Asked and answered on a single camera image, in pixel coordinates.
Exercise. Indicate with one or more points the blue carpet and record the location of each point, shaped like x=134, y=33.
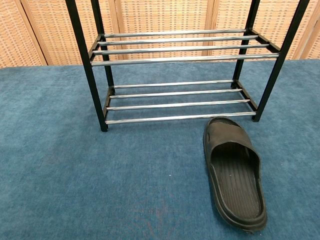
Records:
x=75, y=162

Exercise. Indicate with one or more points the black metal shoe rack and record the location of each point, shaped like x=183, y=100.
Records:
x=96, y=82

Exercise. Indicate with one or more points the wicker screen panel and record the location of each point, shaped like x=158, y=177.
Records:
x=12, y=37
x=55, y=30
x=162, y=15
x=315, y=42
x=270, y=15

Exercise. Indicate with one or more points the black rubber slide sandal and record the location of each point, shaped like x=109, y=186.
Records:
x=235, y=180

